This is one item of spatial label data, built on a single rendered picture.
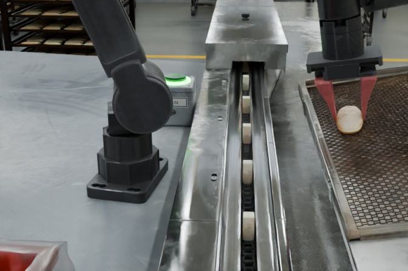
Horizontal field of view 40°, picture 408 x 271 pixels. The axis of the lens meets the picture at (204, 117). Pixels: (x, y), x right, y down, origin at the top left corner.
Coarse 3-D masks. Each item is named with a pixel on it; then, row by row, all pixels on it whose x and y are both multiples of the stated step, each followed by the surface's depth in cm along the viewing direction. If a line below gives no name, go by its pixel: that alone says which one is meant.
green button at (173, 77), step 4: (168, 76) 102; (172, 76) 102; (176, 76) 102; (180, 76) 102; (184, 76) 102; (168, 80) 101; (172, 80) 100; (176, 80) 100; (180, 80) 101; (184, 80) 101
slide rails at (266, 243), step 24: (240, 72) 125; (240, 96) 109; (240, 120) 96; (240, 144) 87; (264, 144) 87; (240, 168) 78; (264, 168) 78; (240, 192) 72; (264, 192) 72; (240, 216) 66; (264, 216) 66; (240, 240) 62; (264, 240) 61; (264, 264) 57
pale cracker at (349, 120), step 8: (344, 112) 83; (352, 112) 83; (360, 112) 83; (336, 120) 83; (344, 120) 81; (352, 120) 80; (360, 120) 80; (344, 128) 79; (352, 128) 78; (360, 128) 79
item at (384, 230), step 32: (320, 96) 95; (352, 96) 93; (384, 96) 90; (320, 128) 81; (384, 128) 78; (352, 160) 71; (384, 160) 69; (384, 192) 62; (352, 224) 57; (384, 224) 54
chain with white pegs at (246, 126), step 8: (248, 80) 115; (248, 88) 116; (248, 96) 102; (248, 104) 102; (248, 112) 102; (248, 120) 99; (248, 128) 89; (248, 136) 89; (248, 144) 89; (248, 152) 87; (248, 160) 76; (248, 168) 76; (248, 176) 76; (248, 184) 76; (248, 192) 74; (248, 200) 73; (248, 208) 70; (248, 216) 62; (248, 224) 63; (248, 232) 63; (248, 240) 63; (248, 248) 62; (248, 256) 61; (248, 264) 60
